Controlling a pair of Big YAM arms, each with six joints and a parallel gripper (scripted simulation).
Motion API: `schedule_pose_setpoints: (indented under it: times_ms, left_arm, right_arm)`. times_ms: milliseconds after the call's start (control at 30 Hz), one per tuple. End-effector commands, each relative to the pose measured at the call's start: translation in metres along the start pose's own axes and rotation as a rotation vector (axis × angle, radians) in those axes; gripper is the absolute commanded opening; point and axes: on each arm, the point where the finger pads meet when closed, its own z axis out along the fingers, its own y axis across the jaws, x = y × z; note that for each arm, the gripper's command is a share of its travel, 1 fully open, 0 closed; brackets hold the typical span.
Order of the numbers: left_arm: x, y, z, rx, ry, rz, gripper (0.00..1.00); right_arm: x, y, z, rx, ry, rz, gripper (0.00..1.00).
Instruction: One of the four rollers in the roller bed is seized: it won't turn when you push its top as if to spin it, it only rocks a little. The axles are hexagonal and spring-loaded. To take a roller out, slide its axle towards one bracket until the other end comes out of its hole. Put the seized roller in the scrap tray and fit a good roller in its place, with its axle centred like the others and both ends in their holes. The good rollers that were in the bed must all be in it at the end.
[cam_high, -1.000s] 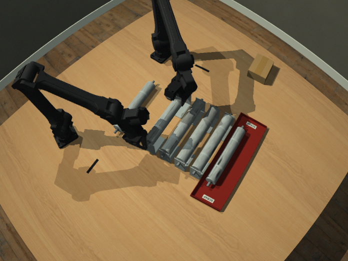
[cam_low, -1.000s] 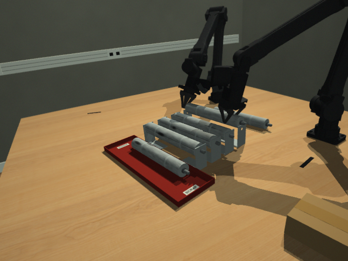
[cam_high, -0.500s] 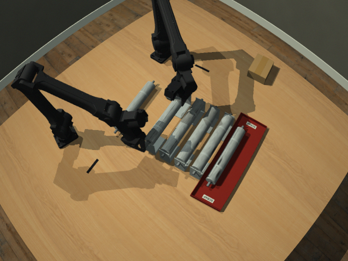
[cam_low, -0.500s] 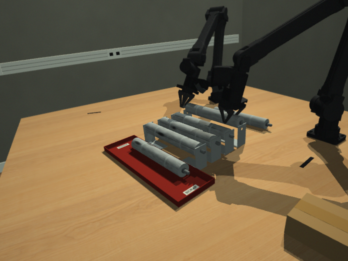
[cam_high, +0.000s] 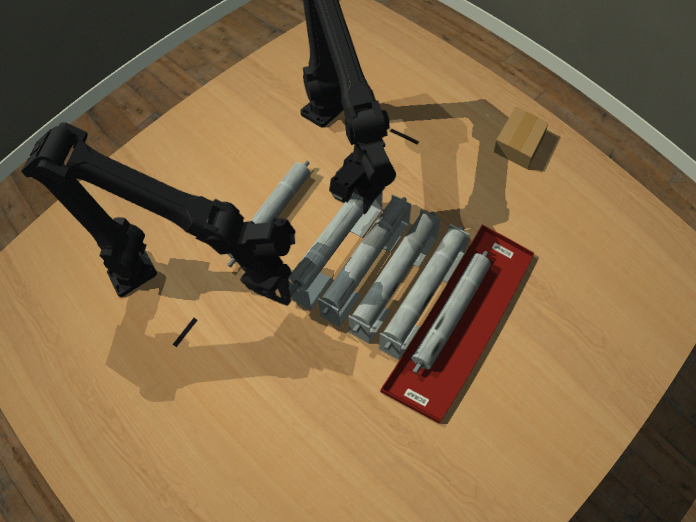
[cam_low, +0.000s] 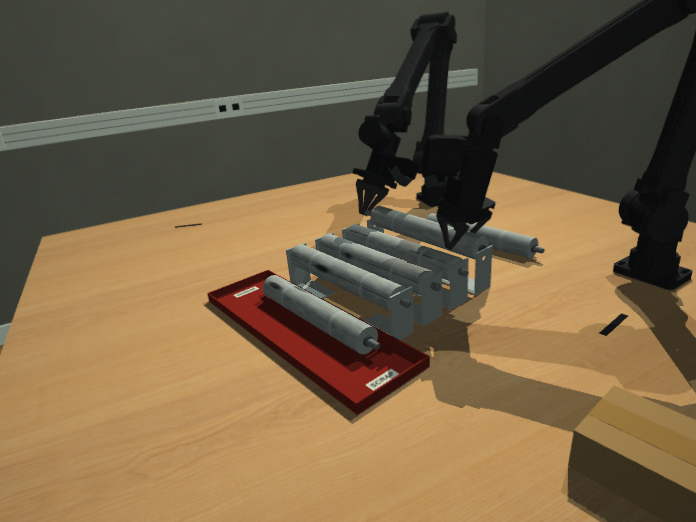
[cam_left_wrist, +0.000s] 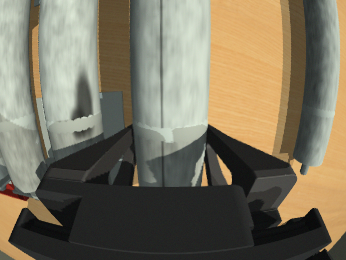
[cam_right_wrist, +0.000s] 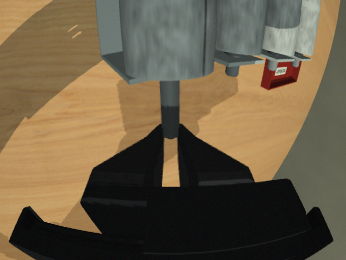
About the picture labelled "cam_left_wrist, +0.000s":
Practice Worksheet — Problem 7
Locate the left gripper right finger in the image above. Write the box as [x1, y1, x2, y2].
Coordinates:
[204, 124, 297, 212]

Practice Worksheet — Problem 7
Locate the red rectangular tray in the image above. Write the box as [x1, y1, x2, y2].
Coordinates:
[0, 181, 29, 201]

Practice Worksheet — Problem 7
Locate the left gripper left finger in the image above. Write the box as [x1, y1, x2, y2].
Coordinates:
[43, 124, 136, 186]

